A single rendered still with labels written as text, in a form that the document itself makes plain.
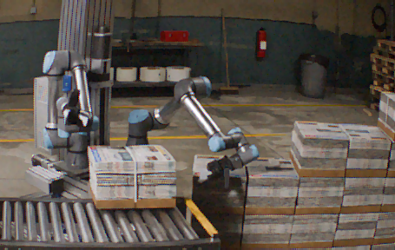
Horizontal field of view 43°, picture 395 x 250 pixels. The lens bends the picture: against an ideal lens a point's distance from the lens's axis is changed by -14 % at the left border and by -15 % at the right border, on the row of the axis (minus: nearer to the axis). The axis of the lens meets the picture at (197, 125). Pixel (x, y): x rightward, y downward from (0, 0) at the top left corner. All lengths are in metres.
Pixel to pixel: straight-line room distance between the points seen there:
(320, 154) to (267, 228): 0.51
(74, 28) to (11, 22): 6.14
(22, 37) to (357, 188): 7.16
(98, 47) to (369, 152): 1.66
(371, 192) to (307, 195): 0.42
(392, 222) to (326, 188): 0.57
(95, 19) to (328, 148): 1.50
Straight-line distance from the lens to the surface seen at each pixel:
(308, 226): 3.22
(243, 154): 2.96
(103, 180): 2.54
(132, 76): 9.03
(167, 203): 2.63
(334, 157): 3.11
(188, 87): 3.08
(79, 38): 3.20
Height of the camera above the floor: 1.80
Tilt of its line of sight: 14 degrees down
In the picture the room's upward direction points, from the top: 3 degrees clockwise
